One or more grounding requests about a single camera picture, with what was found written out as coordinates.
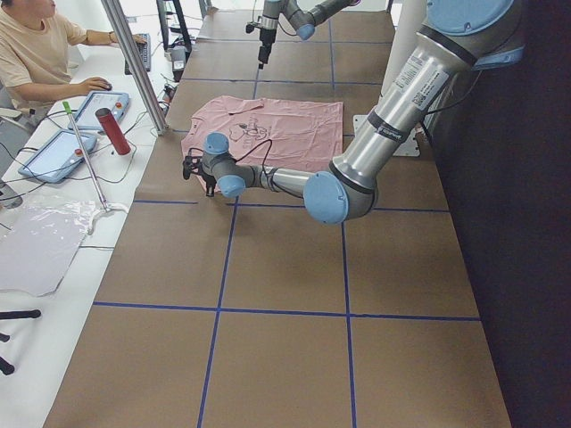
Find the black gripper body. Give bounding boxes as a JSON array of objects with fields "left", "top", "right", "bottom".
[
  {"left": 195, "top": 156, "right": 217, "bottom": 190},
  {"left": 258, "top": 29, "right": 276, "bottom": 62}
]

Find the pink Snoopy t-shirt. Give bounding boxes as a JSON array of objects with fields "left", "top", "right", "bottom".
[{"left": 181, "top": 95, "right": 343, "bottom": 172}]

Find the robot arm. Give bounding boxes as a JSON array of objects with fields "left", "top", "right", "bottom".
[
  {"left": 245, "top": 0, "right": 360, "bottom": 70},
  {"left": 182, "top": 1, "right": 527, "bottom": 224}
]

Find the black keyboard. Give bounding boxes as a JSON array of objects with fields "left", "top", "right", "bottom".
[{"left": 136, "top": 33, "right": 152, "bottom": 71}]

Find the blue teach pendant far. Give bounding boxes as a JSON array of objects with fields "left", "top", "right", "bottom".
[{"left": 73, "top": 91, "right": 130, "bottom": 131}]

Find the blue teach pendant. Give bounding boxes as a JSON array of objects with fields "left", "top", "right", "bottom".
[
  {"left": 73, "top": 91, "right": 130, "bottom": 131},
  {"left": 18, "top": 129, "right": 83, "bottom": 184}
]

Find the red cylindrical bottle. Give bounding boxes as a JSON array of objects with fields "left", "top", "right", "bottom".
[{"left": 95, "top": 108, "right": 131, "bottom": 155}]

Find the brown paper table cover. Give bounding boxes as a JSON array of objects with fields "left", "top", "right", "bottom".
[{"left": 46, "top": 6, "right": 509, "bottom": 427}]

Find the blue teach pendant near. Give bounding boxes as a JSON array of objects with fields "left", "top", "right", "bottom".
[{"left": 18, "top": 129, "right": 83, "bottom": 184}]

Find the metal stick green tip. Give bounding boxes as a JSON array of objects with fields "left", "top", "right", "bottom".
[{"left": 62, "top": 101, "right": 128, "bottom": 213}]

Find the clear plastic bag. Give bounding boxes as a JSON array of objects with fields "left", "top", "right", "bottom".
[{"left": 1, "top": 197, "right": 128, "bottom": 297}]

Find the seated person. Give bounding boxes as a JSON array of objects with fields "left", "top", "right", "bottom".
[{"left": 0, "top": 0, "right": 148, "bottom": 130}]

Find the black tripod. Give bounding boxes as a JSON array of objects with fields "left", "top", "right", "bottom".
[{"left": 0, "top": 309, "right": 42, "bottom": 376}]

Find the aluminium frame post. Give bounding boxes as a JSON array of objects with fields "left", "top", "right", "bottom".
[{"left": 101, "top": 0, "right": 168, "bottom": 136}]

